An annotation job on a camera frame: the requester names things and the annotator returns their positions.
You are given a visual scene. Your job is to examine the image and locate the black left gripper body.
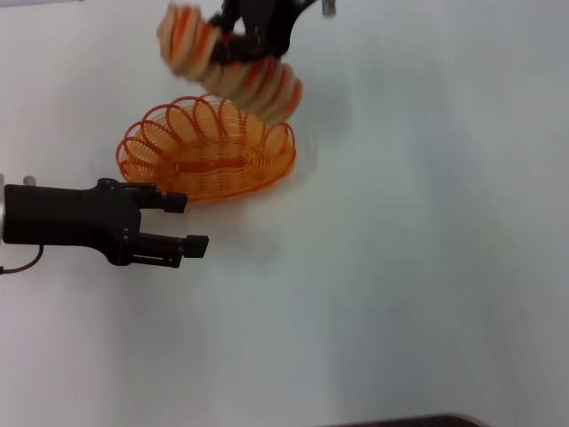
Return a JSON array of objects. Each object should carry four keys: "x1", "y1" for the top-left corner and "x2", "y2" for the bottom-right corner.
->
[{"x1": 4, "y1": 178, "x2": 143, "y2": 267}]

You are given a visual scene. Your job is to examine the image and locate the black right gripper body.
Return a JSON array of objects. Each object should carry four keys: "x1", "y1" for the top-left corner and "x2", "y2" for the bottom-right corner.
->
[{"x1": 221, "y1": 0, "x2": 313, "y2": 59}]

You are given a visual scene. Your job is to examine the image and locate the long striped bread loaf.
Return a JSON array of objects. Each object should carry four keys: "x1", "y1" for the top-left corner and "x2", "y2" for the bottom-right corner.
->
[{"x1": 157, "y1": 0, "x2": 304, "y2": 122}]

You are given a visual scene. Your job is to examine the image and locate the orange woven plastic basket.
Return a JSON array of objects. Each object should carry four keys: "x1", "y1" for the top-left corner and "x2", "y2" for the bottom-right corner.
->
[{"x1": 116, "y1": 93, "x2": 298, "y2": 205}]

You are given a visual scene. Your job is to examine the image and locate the dark robot torso edge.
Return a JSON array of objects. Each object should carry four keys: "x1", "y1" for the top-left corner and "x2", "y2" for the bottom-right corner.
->
[{"x1": 327, "y1": 412, "x2": 484, "y2": 427}]

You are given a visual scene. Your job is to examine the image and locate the dark red left wrist cable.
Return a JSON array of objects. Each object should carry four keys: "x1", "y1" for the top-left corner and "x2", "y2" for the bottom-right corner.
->
[{"x1": 0, "y1": 246, "x2": 45, "y2": 275}]

